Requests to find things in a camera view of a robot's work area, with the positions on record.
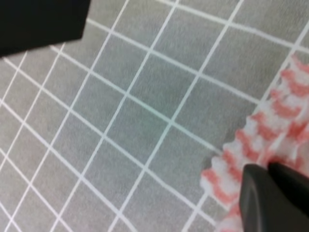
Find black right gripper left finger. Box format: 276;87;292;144
238;163;302;232

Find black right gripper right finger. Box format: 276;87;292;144
268;162;309;232

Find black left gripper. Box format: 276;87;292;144
0;0;91;57

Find pink wavy striped towel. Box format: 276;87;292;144
200;56;309;232

